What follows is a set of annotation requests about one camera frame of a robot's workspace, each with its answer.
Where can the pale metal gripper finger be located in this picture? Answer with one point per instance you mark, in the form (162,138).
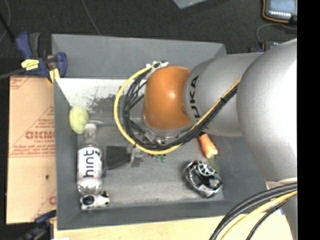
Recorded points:
(133,155)
(139,162)

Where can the dark green flat block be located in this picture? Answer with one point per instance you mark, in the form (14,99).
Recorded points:
(115,157)

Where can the grey metal bin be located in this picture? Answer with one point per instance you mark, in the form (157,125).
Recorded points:
(150,181)

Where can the clear plastic bottle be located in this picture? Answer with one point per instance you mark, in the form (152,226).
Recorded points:
(89,164)

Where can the orange toy carrot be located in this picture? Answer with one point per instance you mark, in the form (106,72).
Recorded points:
(207,145)

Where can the black and white toy cow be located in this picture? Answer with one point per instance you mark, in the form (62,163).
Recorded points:
(94,201)

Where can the black and white crumpled packet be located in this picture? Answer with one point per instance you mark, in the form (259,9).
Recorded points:
(202,177)

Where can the pale green ball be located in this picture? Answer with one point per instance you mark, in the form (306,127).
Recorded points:
(78,119)

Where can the brown cardboard board, red print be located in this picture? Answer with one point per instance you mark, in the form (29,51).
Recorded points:
(30,124)

